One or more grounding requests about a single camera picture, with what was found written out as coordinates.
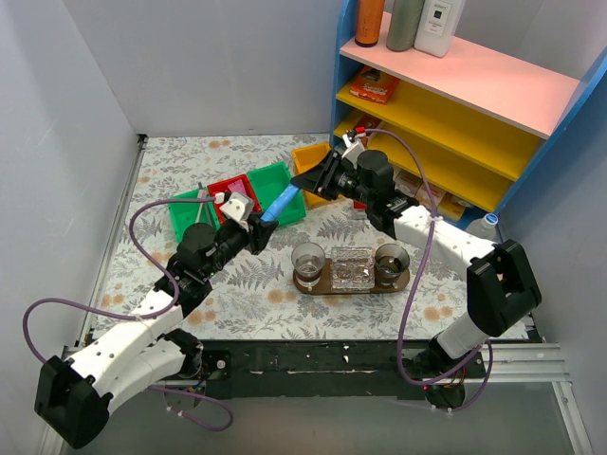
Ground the blue toothpaste tube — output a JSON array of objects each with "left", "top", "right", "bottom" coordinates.
[{"left": 261, "top": 184, "right": 300, "bottom": 222}]

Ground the clear glass cup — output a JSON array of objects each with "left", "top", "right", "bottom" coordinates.
[{"left": 291, "top": 242, "right": 325, "bottom": 288}]

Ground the green translucent cup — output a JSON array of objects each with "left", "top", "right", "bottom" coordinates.
[{"left": 375, "top": 244, "right": 410, "bottom": 287}]

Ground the clear textured acrylic holder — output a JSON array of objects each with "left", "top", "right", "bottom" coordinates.
[{"left": 330, "top": 246, "right": 375, "bottom": 294}]

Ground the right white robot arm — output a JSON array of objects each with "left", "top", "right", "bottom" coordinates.
[{"left": 291, "top": 150, "right": 542, "bottom": 378}]

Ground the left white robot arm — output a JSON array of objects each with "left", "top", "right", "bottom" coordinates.
[{"left": 34, "top": 213, "right": 278, "bottom": 449}]

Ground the pink toothpaste tube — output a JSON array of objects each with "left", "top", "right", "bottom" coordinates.
[{"left": 228, "top": 178, "right": 252, "bottom": 197}]

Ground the grey toothbrush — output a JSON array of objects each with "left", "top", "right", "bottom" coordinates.
[{"left": 195, "top": 182, "right": 212, "bottom": 224}]

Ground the brown oval wooden tray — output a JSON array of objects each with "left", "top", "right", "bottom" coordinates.
[{"left": 292, "top": 258, "right": 411, "bottom": 296}]

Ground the yellow plastic bin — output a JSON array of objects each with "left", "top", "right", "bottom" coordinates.
[{"left": 289, "top": 141, "right": 333, "bottom": 209}]

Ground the green bin with cups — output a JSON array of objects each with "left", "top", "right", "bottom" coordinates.
[{"left": 247, "top": 162, "right": 306, "bottom": 227}]

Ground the green bin with toothbrushes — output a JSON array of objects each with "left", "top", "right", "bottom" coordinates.
[{"left": 169, "top": 202, "right": 219, "bottom": 242}]

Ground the pink white sponge pack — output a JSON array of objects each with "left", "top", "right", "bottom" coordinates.
[{"left": 414, "top": 184, "right": 447, "bottom": 208}]

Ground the red white box middle shelf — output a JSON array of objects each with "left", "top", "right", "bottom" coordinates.
[{"left": 354, "top": 114, "right": 384, "bottom": 148}]

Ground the red plastic bin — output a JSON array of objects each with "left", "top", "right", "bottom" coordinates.
[{"left": 207, "top": 174, "right": 262, "bottom": 213}]

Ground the yellow sponge pack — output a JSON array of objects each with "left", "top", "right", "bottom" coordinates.
[{"left": 438, "top": 194, "right": 472, "bottom": 222}]

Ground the floral patterned table mat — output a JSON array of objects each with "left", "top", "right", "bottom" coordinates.
[{"left": 99, "top": 134, "right": 467, "bottom": 339}]

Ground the orange box upper shelf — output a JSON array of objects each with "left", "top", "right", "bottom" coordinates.
[{"left": 349, "top": 65, "right": 399, "bottom": 104}]

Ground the blue yellow pink shelf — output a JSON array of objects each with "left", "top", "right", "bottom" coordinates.
[{"left": 329, "top": 1, "right": 606, "bottom": 226}]

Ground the clear plastic water bottle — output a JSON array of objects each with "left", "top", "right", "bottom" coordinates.
[{"left": 466, "top": 213, "right": 499, "bottom": 242}]

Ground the grey bottle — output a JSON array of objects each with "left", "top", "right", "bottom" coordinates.
[{"left": 386, "top": 0, "right": 425, "bottom": 52}]

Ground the orange bottle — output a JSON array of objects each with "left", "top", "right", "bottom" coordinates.
[{"left": 355, "top": 0, "right": 385, "bottom": 47}]

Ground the white bottle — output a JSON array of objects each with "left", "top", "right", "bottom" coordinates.
[{"left": 414, "top": 0, "right": 466, "bottom": 58}]

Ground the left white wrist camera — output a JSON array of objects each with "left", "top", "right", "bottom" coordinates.
[{"left": 214, "top": 192, "right": 254, "bottom": 230}]

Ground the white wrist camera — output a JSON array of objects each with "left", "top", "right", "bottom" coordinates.
[
  {"left": 341, "top": 126, "right": 366, "bottom": 167},
  {"left": 214, "top": 192, "right": 254, "bottom": 230}
]

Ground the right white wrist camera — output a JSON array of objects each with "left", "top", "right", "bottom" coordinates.
[{"left": 341, "top": 126, "right": 366, "bottom": 167}]

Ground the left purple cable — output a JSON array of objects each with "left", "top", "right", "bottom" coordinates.
[{"left": 22, "top": 197, "right": 234, "bottom": 431}]

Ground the purple cable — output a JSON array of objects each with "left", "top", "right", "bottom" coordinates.
[
  {"left": 364, "top": 128, "right": 494, "bottom": 411},
  {"left": 22, "top": 197, "right": 234, "bottom": 431}
]

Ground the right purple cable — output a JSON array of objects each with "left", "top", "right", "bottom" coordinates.
[{"left": 364, "top": 128, "right": 494, "bottom": 411}]

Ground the black aluminium base frame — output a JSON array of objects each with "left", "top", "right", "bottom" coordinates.
[{"left": 66, "top": 329, "right": 569, "bottom": 411}]

